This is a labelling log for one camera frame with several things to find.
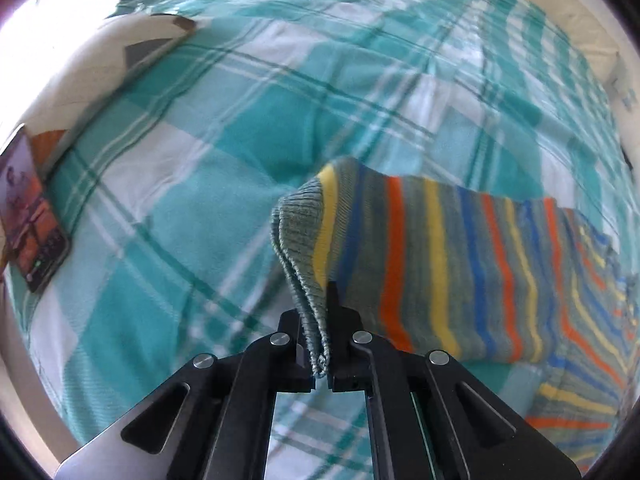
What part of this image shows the cream patterned pillow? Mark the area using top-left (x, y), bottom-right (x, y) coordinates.
top-left (18, 13), bottom-right (198, 177)

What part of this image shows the multicolour striped knit sweater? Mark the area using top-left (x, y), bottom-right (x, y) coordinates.
top-left (271, 158), bottom-right (639, 471)

